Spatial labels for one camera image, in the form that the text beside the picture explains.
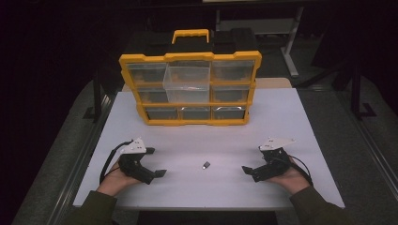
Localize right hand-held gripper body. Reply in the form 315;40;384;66
252;137;296;183

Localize black cases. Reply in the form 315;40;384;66
124;27;259;56

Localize white desk frame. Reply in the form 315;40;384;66
215;5;305;79

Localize black metal stand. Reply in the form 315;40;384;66
82;67;106;123
331;59;378;121

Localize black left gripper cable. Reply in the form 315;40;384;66
99;140;134;186

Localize set of small clear bins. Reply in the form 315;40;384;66
127;59;255;121

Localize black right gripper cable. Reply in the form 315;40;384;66
288;154;314;188

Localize large clear plastic bin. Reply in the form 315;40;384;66
162;65;211;104

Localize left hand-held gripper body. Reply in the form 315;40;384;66
117;137;156;186

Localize person's left hand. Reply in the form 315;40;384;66
96;160;142;197

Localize yellow organizer case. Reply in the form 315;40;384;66
118;28;263;127

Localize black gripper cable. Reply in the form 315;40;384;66
99;140;134;186
288;154;314;188

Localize person's right hand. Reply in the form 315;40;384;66
266;157;312;196

